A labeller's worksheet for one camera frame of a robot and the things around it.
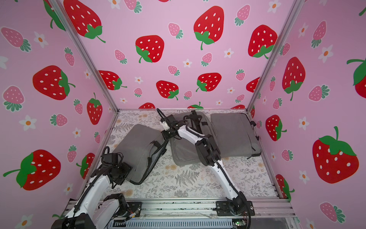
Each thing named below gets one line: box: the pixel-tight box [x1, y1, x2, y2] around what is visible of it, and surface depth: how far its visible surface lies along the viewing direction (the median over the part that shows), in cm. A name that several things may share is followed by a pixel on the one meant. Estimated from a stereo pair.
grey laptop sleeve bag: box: [210, 112, 262, 159], surface depth 102 cm
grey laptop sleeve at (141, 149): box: [115, 124, 167, 186], surface depth 89 cm
